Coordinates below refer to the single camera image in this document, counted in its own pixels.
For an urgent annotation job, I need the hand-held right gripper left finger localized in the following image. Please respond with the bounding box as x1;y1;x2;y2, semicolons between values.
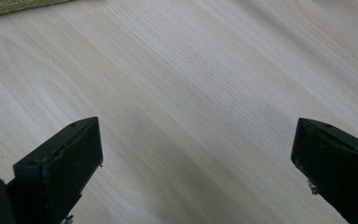
7;116;104;224

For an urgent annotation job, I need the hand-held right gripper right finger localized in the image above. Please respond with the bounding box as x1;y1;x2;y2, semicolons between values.
290;117;358;224

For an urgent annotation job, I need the green woven mat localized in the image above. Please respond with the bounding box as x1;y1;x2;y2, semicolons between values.
0;0;73;21

